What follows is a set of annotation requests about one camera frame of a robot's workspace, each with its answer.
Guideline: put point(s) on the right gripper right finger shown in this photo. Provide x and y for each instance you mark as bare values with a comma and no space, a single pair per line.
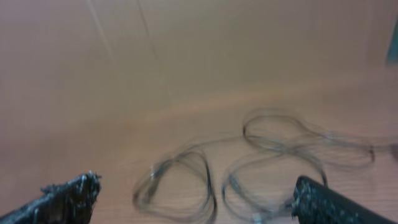
315,203

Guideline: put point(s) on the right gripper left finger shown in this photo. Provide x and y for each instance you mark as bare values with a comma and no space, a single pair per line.
70,202

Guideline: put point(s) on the cardboard box wall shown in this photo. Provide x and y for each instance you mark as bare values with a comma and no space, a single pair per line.
65,61

